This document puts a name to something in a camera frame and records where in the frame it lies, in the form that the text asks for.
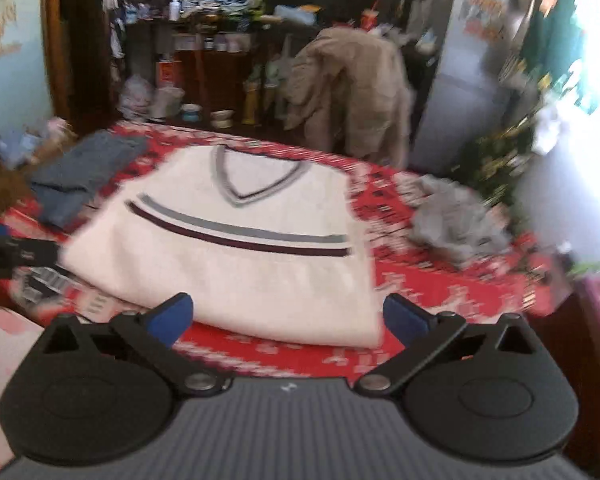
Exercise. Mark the cluttered dark shelf unit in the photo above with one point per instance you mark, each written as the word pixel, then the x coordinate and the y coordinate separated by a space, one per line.
pixel 201 56

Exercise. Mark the green christmas curtain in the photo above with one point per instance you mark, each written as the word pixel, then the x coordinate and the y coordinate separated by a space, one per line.
pixel 549 52

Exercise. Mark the cardboard box with items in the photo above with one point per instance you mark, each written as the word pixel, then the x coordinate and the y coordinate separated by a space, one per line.
pixel 24 147

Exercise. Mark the red paper cup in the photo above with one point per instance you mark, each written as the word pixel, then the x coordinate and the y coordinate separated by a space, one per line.
pixel 369 19

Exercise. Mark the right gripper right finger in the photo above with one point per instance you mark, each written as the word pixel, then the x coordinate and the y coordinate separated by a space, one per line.
pixel 488 393

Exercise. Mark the grey crumpled garment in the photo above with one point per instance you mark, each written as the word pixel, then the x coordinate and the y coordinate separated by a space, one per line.
pixel 453 222

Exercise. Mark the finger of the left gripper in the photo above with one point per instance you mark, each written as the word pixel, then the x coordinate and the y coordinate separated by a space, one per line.
pixel 27 252

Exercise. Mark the white plastic bag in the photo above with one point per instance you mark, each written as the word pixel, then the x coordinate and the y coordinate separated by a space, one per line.
pixel 136 98

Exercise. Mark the white knit v-neck vest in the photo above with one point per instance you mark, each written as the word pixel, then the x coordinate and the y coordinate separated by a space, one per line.
pixel 266 247

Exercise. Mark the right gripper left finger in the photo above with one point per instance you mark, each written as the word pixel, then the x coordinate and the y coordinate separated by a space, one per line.
pixel 86 394

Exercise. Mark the small decorated christmas tree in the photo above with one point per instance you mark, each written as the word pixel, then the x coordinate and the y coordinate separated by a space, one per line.
pixel 493 164

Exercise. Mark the beige jacket on chair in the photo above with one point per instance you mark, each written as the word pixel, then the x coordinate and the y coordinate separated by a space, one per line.
pixel 349 86

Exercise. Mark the red patterned table cloth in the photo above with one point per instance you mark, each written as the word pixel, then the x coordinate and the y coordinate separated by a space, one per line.
pixel 383 199

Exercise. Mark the silver refrigerator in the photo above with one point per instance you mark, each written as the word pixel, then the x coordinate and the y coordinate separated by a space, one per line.
pixel 465 98

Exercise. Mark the blue denim jeans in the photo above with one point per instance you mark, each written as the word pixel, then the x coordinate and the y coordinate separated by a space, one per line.
pixel 63 186

